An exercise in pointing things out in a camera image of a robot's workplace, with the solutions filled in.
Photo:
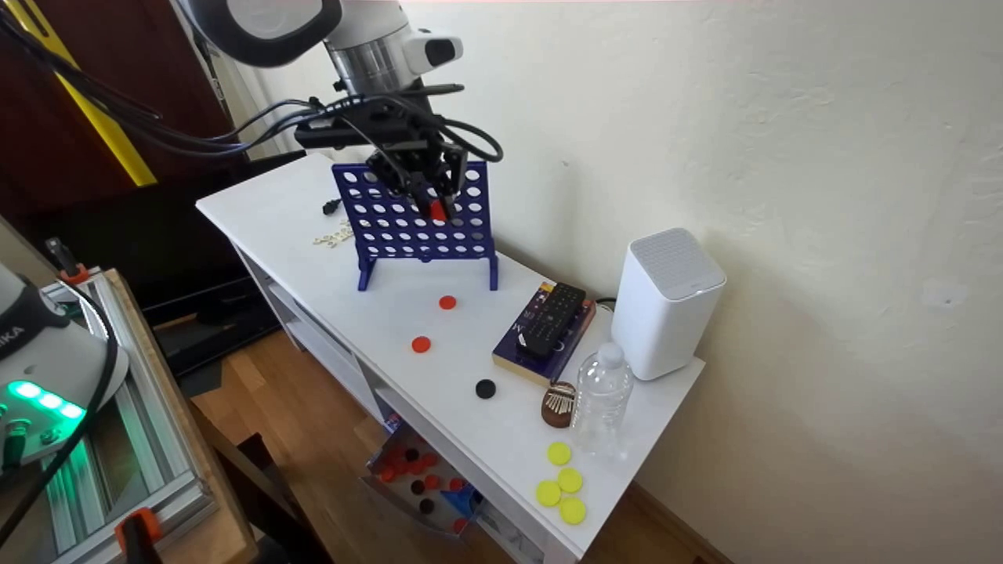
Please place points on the orange black clamp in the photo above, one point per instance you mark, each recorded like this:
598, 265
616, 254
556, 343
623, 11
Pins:
71, 270
135, 528

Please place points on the small brown cup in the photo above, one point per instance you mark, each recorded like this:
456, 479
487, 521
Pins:
560, 404

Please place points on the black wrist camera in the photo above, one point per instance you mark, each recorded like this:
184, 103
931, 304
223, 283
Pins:
332, 128

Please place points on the box of game discs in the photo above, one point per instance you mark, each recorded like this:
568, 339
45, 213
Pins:
424, 486

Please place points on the black game disc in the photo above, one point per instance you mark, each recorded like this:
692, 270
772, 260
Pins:
487, 390

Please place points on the dark brown cabinet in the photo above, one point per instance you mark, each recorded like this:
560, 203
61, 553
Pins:
43, 145

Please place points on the grey device green light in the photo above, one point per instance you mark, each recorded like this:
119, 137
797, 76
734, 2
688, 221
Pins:
43, 363

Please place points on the black remote control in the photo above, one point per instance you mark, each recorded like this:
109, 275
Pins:
554, 316

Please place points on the clear plastic bottle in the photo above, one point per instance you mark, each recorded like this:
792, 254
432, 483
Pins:
604, 396

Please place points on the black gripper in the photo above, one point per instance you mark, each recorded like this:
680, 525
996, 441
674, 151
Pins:
412, 141

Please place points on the white rounded box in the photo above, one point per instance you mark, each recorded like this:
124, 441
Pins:
669, 301

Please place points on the aluminium frame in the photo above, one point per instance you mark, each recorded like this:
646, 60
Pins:
113, 457

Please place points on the dark blue book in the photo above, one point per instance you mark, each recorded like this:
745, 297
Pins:
512, 357

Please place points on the cream letter tile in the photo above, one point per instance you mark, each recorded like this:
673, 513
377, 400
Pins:
337, 240
324, 243

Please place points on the blue connect four grid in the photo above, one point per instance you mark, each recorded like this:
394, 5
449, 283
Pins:
412, 236

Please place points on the yellow game disc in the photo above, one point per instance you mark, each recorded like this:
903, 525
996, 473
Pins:
571, 479
571, 510
547, 494
560, 452

